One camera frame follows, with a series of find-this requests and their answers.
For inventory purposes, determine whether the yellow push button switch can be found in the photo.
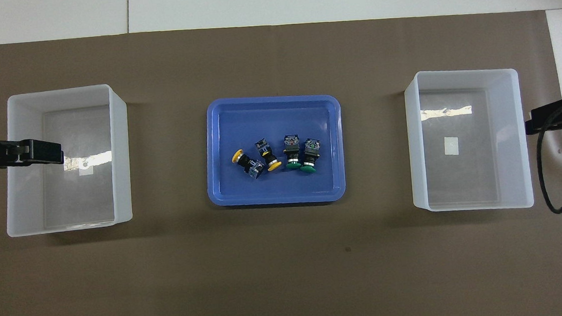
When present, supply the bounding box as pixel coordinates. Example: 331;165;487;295
231;148;266;181
253;137;284;173

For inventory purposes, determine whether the green push button switch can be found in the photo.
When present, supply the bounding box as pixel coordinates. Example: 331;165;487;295
282;133;304;170
297;136;324;174

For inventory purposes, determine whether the translucent white plastic box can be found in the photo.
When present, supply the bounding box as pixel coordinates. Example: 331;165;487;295
402;63;535;217
0;83;137;238

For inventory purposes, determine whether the blue plastic tray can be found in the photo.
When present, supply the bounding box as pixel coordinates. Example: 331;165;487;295
200;90;349;212

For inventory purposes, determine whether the brown paper table mat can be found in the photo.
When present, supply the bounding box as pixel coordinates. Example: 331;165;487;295
0;0;562;316

